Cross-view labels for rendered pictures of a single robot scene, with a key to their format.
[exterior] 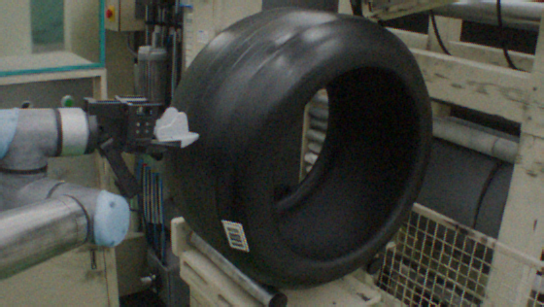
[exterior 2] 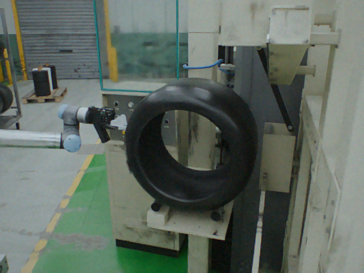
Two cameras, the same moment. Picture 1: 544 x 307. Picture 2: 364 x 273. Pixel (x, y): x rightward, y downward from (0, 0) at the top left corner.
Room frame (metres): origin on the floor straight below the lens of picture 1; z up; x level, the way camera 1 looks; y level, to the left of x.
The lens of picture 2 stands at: (0.23, -1.14, 1.70)
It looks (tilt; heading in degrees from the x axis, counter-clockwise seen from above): 20 degrees down; 53
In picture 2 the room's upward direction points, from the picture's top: straight up
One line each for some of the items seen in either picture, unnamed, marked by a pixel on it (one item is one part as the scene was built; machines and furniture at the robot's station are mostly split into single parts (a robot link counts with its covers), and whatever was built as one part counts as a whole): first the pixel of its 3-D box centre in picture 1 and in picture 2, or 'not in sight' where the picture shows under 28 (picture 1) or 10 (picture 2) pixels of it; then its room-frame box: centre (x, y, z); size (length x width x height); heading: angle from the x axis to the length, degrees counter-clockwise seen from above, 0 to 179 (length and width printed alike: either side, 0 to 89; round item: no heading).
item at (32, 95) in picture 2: not in sight; (44, 81); (2.20, 6.92, 0.38); 1.20 x 0.80 x 0.76; 64
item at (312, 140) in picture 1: (341, 145); (276, 156); (1.53, -0.21, 1.05); 0.20 x 0.15 x 0.30; 37
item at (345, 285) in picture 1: (279, 286); (194, 210); (1.13, -0.04, 0.80); 0.37 x 0.36 x 0.02; 127
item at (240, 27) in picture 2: not in sight; (268, 20); (1.21, -0.36, 1.71); 0.61 x 0.25 x 0.15; 37
